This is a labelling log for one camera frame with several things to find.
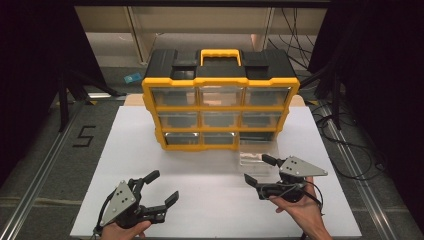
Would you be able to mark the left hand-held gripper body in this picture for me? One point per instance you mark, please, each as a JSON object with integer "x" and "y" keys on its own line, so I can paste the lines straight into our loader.
{"x": 121, "y": 201}

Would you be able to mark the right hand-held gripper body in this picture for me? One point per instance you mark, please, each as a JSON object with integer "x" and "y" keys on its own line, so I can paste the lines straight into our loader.
{"x": 301, "y": 168}

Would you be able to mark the clear plastic drawer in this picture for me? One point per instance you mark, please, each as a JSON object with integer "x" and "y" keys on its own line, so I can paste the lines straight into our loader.
{"x": 266, "y": 97}
{"x": 181, "y": 138}
{"x": 178, "y": 120}
{"x": 220, "y": 119}
{"x": 220, "y": 96}
{"x": 173, "y": 97}
{"x": 261, "y": 119}
{"x": 253, "y": 160}
{"x": 218, "y": 138}

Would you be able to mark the yellow black drawer cabinet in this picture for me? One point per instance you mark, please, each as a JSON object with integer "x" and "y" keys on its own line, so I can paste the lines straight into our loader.
{"x": 220, "y": 81}

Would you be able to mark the person's left hand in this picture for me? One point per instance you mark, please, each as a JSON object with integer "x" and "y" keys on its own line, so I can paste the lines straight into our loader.
{"x": 121, "y": 234}

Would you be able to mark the person's right hand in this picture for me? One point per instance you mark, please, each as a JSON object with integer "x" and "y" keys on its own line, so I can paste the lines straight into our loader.
{"x": 300, "y": 211}

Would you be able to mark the black metal stand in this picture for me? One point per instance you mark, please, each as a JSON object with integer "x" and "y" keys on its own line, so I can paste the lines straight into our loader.
{"x": 336, "y": 100}
{"x": 63, "y": 100}

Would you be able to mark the small blue packet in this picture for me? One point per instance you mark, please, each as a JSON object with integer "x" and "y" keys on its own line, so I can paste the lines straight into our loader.
{"x": 132, "y": 78}

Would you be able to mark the dark curtain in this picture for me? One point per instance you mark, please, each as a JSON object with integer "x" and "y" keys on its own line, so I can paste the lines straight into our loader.
{"x": 30, "y": 66}
{"x": 383, "y": 66}

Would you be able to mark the aluminium floor rail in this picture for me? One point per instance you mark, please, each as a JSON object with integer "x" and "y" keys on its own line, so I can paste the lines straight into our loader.
{"x": 43, "y": 173}
{"x": 363, "y": 186}

